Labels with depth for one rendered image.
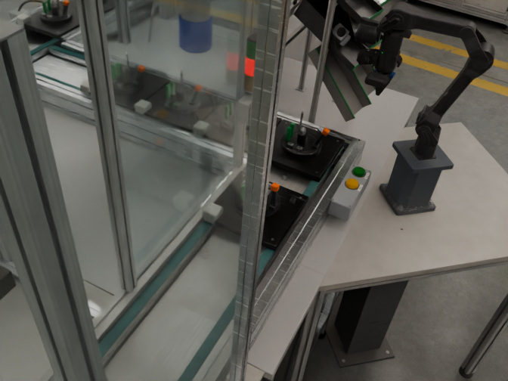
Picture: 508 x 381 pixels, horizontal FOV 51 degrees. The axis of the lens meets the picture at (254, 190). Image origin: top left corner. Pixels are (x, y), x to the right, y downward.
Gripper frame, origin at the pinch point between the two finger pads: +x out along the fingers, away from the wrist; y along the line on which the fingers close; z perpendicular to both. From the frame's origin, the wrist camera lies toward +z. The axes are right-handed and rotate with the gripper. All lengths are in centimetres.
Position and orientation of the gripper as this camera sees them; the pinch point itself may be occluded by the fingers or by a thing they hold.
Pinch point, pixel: (380, 85)
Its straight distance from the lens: 167.1
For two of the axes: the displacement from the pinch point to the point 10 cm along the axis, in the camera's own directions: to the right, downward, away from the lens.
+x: -0.7, 7.4, 6.7
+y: -4.6, 5.7, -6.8
